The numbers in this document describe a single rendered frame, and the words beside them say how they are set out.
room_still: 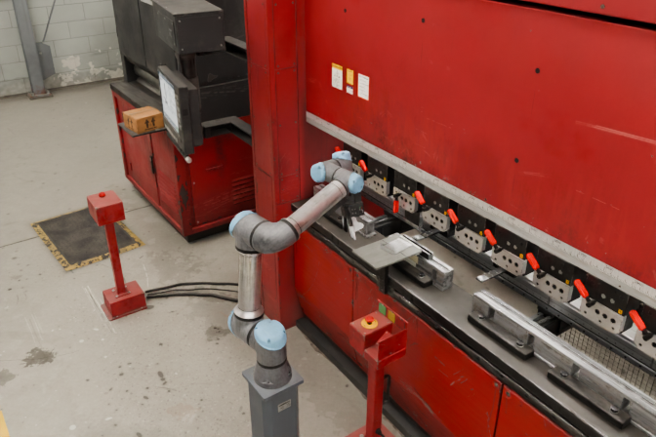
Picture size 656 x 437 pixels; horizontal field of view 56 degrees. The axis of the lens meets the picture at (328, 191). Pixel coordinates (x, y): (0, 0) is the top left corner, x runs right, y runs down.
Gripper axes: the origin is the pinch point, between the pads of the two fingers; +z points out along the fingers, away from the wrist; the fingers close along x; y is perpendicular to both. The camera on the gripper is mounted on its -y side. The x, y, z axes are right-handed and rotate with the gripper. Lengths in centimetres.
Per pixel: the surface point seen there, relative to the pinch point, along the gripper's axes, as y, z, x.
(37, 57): -241, -151, 614
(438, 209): 39.5, -4.4, -1.8
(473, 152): 48, -29, -25
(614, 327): 68, 28, -74
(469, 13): 49, -80, -32
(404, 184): 32.0, -13.8, 17.2
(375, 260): 12.5, 16.6, 12.9
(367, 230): 21, 13, 55
